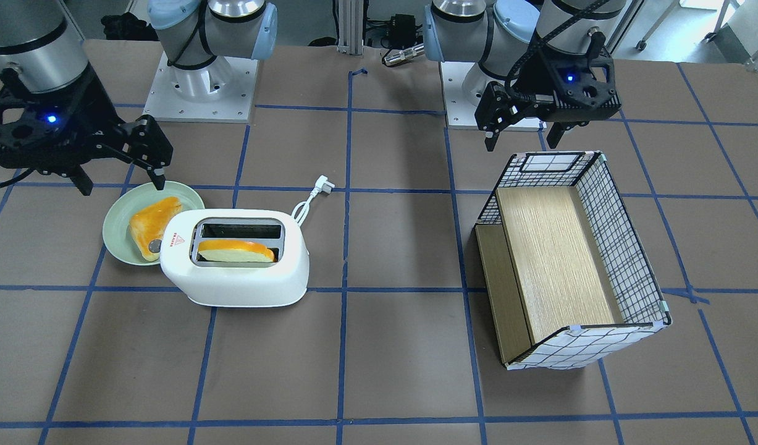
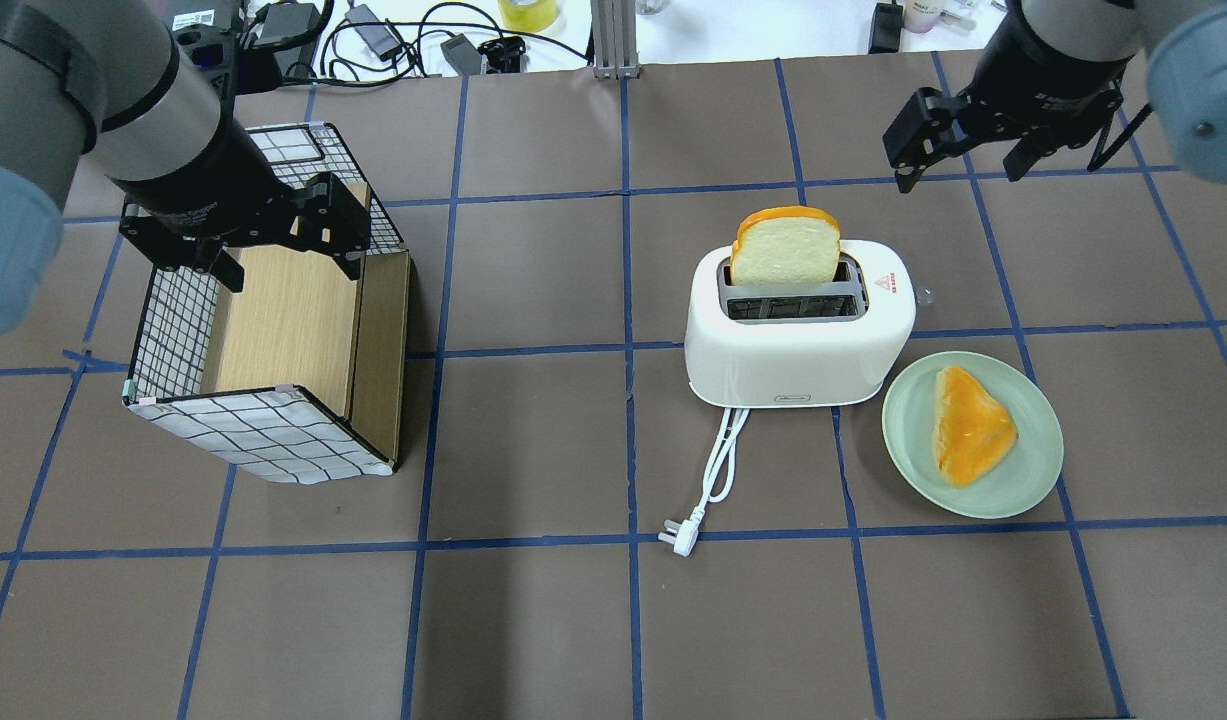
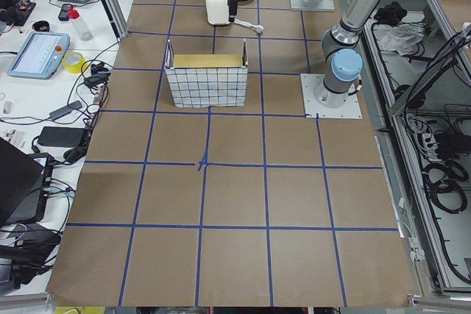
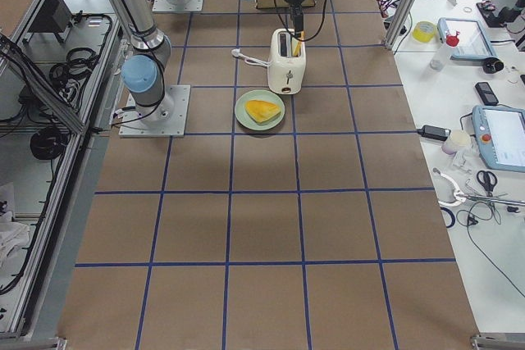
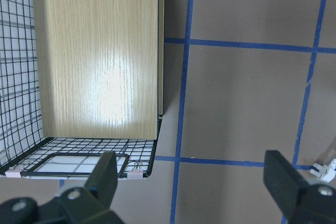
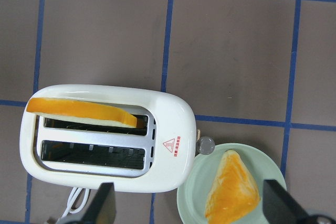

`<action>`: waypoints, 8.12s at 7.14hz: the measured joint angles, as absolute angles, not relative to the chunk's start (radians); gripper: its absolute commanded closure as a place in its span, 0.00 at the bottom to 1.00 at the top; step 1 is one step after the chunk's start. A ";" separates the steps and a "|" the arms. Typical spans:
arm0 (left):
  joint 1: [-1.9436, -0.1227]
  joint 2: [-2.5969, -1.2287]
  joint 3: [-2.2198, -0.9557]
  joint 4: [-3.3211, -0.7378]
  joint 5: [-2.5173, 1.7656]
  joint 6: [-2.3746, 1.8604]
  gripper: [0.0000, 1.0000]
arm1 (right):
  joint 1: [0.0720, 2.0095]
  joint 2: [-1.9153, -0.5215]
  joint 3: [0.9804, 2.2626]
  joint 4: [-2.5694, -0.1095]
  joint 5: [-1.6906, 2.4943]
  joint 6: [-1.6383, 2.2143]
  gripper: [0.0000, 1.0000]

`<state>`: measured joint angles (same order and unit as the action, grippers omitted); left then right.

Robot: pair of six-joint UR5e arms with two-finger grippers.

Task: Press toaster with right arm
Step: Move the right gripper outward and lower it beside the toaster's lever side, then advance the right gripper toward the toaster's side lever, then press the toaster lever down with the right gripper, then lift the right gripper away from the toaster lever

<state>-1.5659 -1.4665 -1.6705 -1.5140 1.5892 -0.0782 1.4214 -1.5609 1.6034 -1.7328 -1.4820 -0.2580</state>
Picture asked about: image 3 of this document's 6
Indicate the black laptop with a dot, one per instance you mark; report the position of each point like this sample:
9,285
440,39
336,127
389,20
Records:
24,182

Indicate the clear bottle red cap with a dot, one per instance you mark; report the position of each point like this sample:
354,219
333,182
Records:
79,24

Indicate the wooden board in basket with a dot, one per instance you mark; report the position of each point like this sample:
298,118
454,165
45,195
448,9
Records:
208,61

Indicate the blue teach pendant near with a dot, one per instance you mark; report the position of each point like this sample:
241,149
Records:
40,55

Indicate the wire grid basket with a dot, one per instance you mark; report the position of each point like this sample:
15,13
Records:
206,87

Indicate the black remote phone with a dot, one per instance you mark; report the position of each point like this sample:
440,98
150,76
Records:
64,10

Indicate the black power adapter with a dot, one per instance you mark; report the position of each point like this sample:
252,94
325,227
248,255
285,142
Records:
57,136

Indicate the white toaster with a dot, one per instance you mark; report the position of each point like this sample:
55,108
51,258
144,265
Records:
217,12

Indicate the yellow tape roll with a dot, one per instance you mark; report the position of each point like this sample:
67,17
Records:
73,62

